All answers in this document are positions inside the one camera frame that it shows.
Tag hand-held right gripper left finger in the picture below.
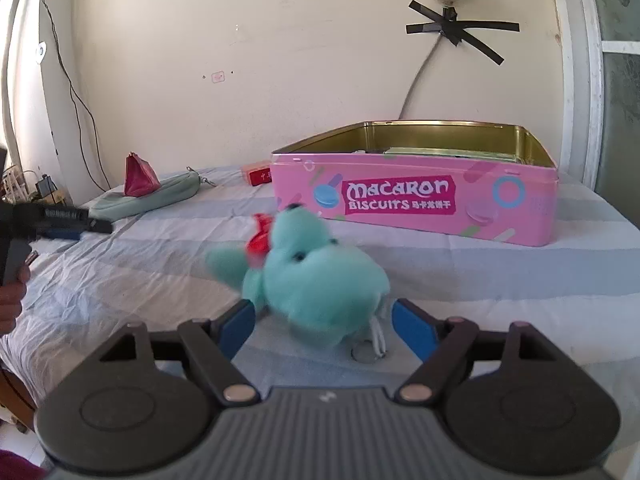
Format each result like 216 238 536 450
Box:
97 298 262 407

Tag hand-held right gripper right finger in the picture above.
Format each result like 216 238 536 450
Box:
391 298 557 406

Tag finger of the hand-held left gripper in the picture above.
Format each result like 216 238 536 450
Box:
37 203 114 235
40 228 84 242

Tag teal plush toy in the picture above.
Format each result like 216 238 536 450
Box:
206 203 392 364

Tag pink biscuit tin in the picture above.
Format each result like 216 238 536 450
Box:
270 121 558 248

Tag red cardboard box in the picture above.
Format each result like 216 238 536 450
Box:
241 160 274 187

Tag person's left hand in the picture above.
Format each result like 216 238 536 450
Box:
0 265 30 337

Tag dark red triangular pouch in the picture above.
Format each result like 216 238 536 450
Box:
124 152 162 198

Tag teal pencil case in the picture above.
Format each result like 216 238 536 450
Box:
89 166 217 222

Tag black tape cross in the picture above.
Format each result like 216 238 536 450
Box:
406 0 521 66

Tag frosted floral window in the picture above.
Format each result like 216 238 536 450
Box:
555 0 640 221

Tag white wire rack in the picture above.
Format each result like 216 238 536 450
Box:
0 165 38 206

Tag black wall cable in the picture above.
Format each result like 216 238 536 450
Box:
37 0 114 193

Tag grey wall cable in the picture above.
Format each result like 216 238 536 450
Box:
398 30 445 122

